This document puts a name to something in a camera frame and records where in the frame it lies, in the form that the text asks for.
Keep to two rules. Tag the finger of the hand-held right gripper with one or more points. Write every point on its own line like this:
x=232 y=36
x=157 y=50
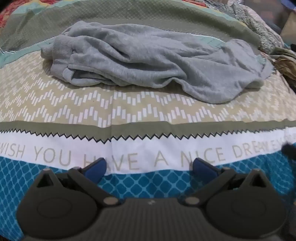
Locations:
x=289 y=151

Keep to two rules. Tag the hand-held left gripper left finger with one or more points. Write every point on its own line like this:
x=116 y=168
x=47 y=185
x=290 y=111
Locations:
x=96 y=167

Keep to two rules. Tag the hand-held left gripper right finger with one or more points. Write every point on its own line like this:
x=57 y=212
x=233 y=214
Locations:
x=203 y=168

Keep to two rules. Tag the grey sweatshirt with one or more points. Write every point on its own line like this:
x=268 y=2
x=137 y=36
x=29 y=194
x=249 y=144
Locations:
x=148 y=60

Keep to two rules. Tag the patterned zigzag bedspread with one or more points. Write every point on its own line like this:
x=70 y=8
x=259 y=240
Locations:
x=138 y=111

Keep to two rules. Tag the olive crumpled garment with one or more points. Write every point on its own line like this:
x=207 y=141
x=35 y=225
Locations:
x=285 y=62

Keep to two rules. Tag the cardboard box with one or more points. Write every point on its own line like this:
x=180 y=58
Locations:
x=290 y=25

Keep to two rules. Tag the grey floral blanket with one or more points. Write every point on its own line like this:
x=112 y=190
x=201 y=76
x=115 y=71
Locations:
x=259 y=27

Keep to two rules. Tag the red floral bedsheet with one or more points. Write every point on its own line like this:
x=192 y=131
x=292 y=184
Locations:
x=9 y=17

